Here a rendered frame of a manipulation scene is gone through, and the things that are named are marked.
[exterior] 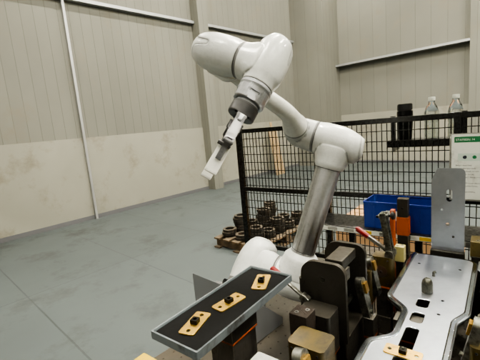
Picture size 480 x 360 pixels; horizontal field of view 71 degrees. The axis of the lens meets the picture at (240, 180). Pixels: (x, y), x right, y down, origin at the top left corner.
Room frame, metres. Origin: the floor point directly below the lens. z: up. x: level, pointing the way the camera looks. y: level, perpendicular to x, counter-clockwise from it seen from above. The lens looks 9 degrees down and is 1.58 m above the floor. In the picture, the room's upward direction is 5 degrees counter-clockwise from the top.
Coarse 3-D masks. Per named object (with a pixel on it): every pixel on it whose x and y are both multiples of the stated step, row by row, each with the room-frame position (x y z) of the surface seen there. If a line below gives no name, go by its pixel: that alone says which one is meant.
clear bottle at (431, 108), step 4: (432, 96) 1.65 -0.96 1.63; (428, 100) 1.67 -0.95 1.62; (432, 100) 1.65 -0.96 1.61; (428, 104) 1.67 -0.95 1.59; (432, 104) 1.65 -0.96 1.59; (428, 108) 1.66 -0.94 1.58; (432, 108) 1.64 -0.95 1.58; (436, 108) 1.64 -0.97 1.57; (424, 112) 1.67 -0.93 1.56; (428, 112) 1.65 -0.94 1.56; (432, 112) 1.64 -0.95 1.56; (436, 112) 1.64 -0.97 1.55; (428, 120) 1.65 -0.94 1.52; (436, 120) 1.64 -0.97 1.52; (424, 124) 1.68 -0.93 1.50; (428, 124) 1.65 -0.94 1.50; (436, 124) 1.64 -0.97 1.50; (424, 128) 1.67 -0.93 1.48; (424, 132) 1.67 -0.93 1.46; (428, 132) 1.65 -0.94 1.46; (436, 132) 1.64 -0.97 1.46; (424, 136) 1.67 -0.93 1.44; (428, 136) 1.65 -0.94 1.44; (436, 136) 1.64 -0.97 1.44
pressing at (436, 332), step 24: (408, 264) 1.20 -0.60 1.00; (432, 264) 1.19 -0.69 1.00; (456, 264) 1.17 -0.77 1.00; (408, 288) 1.03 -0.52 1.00; (456, 288) 1.01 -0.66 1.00; (408, 312) 0.90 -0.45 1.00; (432, 312) 0.89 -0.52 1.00; (456, 312) 0.88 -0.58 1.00; (384, 336) 0.80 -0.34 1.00; (432, 336) 0.78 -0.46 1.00
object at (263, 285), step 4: (256, 276) 0.87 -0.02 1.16; (260, 276) 0.85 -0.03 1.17; (268, 276) 0.87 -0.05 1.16; (256, 280) 0.85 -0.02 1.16; (260, 280) 0.84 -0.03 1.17; (264, 280) 0.84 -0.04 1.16; (268, 280) 0.85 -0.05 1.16; (256, 284) 0.83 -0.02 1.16; (260, 284) 0.83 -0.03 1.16; (264, 284) 0.82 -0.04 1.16; (252, 288) 0.81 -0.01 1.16; (256, 288) 0.81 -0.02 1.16; (260, 288) 0.81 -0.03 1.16; (264, 288) 0.80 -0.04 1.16
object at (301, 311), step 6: (300, 306) 0.81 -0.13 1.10; (306, 306) 0.81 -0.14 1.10; (294, 312) 0.79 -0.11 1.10; (300, 312) 0.78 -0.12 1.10; (306, 312) 0.78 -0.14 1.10; (312, 312) 0.78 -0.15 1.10; (294, 318) 0.78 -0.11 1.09; (300, 318) 0.77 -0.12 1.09; (306, 318) 0.76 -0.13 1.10; (312, 318) 0.78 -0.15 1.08; (294, 324) 0.78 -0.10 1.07; (300, 324) 0.77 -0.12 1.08; (306, 324) 0.76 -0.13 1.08; (312, 324) 0.78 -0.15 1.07; (294, 330) 0.78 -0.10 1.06
